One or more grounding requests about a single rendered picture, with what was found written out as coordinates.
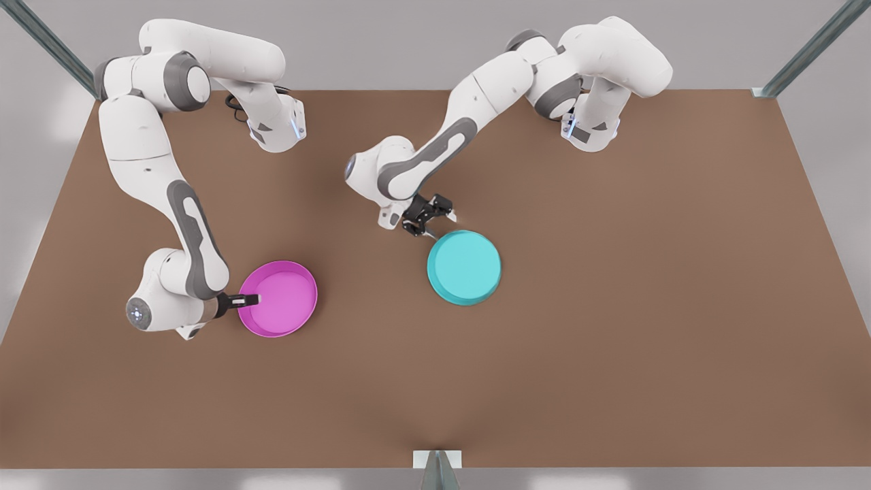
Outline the silver frame post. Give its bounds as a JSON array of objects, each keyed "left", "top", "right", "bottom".
[
  {"left": 751, "top": 0, "right": 871, "bottom": 100},
  {"left": 413, "top": 449, "right": 463, "bottom": 490},
  {"left": 0, "top": 0, "right": 100, "bottom": 100}
]

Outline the blue plate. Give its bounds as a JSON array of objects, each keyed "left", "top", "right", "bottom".
[{"left": 427, "top": 229, "right": 503, "bottom": 306}]

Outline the black cable loop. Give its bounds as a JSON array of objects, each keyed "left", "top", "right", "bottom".
[{"left": 225, "top": 86, "right": 293, "bottom": 125}]

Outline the pink plate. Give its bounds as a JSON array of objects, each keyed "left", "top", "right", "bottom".
[{"left": 237, "top": 260, "right": 318, "bottom": 338}]

